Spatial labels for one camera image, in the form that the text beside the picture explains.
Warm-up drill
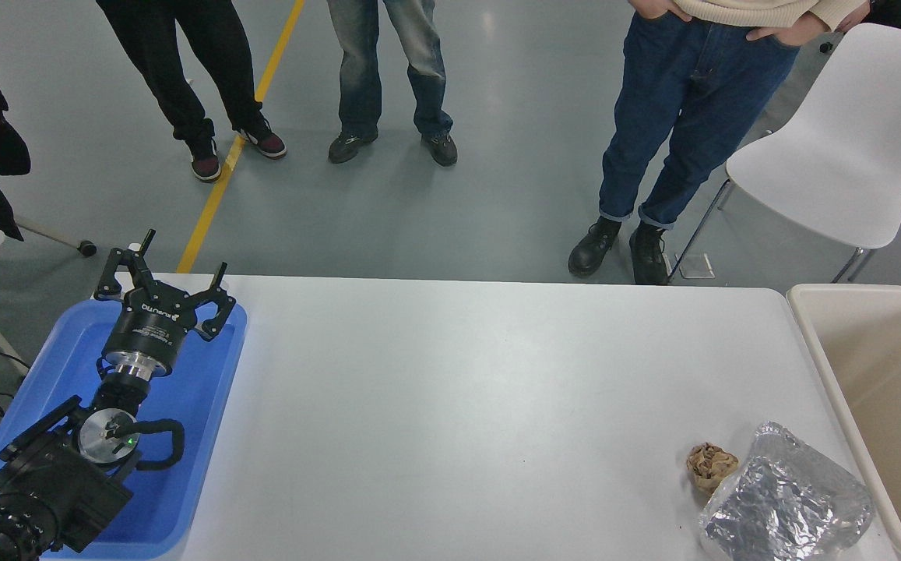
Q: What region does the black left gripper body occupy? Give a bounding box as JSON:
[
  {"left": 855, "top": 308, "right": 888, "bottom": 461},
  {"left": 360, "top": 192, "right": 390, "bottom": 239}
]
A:
[{"left": 101, "top": 288, "right": 195, "bottom": 373}]

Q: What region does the person's right hand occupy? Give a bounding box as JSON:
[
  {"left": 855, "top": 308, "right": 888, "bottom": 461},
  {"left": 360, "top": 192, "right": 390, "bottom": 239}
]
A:
[{"left": 629, "top": 0, "right": 691, "bottom": 22}]

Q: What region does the person's left hand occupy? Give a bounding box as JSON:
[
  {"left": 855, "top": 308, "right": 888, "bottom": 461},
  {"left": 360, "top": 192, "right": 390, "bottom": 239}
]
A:
[{"left": 746, "top": 17, "right": 809, "bottom": 44}]

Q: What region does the grey chair with caster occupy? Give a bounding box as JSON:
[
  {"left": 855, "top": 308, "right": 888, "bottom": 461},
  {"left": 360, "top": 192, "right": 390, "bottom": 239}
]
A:
[{"left": 0, "top": 129, "right": 98, "bottom": 258}]

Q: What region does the blue plastic tray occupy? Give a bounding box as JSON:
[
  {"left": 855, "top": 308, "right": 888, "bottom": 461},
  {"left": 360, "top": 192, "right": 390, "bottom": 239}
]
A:
[{"left": 0, "top": 300, "right": 248, "bottom": 560}]

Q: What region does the crumpled tan paper ball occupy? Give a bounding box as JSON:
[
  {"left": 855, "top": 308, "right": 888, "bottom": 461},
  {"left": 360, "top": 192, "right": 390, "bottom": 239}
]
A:
[{"left": 686, "top": 443, "right": 739, "bottom": 494}]

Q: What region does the crumpled silver foil tray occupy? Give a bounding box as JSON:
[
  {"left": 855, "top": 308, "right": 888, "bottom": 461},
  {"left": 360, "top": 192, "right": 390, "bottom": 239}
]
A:
[{"left": 699, "top": 422, "right": 876, "bottom": 561}]

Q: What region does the white plastic chair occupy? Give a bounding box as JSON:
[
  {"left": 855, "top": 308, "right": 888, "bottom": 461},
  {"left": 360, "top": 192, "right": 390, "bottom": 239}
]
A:
[{"left": 668, "top": 23, "right": 901, "bottom": 285}]

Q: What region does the large pale bin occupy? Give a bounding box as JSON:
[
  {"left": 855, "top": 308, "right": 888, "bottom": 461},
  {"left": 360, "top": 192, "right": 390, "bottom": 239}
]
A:
[{"left": 785, "top": 283, "right": 901, "bottom": 561}]

